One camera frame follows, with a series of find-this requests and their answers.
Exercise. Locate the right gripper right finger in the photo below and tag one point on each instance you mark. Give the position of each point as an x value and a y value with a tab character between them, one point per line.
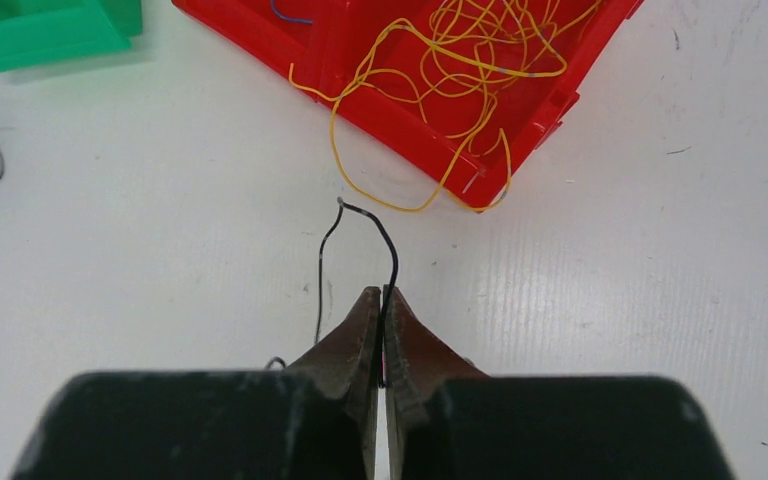
447	419

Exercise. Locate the red plastic double bin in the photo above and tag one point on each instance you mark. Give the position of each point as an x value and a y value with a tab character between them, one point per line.
463	90

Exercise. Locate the green plastic bin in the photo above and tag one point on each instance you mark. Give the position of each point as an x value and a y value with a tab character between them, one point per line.
34	33

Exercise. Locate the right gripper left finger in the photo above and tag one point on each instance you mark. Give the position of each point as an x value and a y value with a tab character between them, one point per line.
314	419

